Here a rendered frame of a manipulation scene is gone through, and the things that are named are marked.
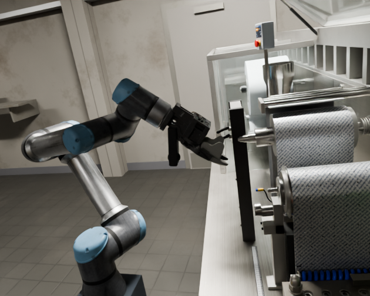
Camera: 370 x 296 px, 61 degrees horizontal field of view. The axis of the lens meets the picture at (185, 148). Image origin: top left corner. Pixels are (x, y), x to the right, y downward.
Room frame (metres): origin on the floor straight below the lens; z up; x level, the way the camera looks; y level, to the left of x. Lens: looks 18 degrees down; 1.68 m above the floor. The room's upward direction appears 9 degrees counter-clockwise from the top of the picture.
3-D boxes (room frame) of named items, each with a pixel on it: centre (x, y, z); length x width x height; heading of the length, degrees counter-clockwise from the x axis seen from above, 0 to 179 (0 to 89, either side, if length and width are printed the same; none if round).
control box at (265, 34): (1.32, -0.38, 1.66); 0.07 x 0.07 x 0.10; 7
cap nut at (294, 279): (0.66, -0.23, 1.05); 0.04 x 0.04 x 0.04
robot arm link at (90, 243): (0.91, 0.35, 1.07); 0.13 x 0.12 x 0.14; 138
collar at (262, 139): (1.03, -0.28, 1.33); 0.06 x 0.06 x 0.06; 81
